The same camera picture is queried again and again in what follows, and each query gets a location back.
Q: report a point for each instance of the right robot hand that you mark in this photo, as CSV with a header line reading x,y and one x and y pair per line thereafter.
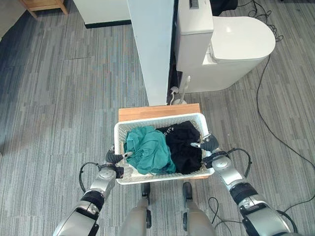
x,y
209,143

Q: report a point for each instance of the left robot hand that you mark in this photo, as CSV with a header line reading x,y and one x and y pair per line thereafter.
x,y
113,157

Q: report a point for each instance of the white plastic laundry basket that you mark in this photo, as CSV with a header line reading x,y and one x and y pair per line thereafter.
x,y
197,123

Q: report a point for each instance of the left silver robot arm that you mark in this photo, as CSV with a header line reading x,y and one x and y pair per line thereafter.
x,y
93,196

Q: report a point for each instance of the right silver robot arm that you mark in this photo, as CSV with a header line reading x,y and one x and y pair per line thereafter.
x,y
246,194

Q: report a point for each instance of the black garment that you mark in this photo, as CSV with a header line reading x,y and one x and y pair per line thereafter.
x,y
184,147

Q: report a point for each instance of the teal green garment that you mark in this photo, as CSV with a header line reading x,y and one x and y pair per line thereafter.
x,y
147,152

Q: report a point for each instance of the small wooden table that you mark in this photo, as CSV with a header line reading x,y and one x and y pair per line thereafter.
x,y
157,113

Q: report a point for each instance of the left silver robot leg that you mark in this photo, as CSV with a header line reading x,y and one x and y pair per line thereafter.
x,y
137,216

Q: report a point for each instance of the silver robot leg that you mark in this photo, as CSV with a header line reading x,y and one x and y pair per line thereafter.
x,y
195,214
137,216

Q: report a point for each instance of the right silver robot leg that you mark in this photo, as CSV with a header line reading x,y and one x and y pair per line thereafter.
x,y
195,214

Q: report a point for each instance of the white toilet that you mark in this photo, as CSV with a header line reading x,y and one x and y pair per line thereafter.
x,y
221,49

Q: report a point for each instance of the white partition panel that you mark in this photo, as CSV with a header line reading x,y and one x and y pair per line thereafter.
x,y
153,49

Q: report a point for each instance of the white cabinet with black base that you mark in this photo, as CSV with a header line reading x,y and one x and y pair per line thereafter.
x,y
103,12

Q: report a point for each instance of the light wooden furniture frame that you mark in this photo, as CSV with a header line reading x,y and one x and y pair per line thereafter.
x,y
43,6

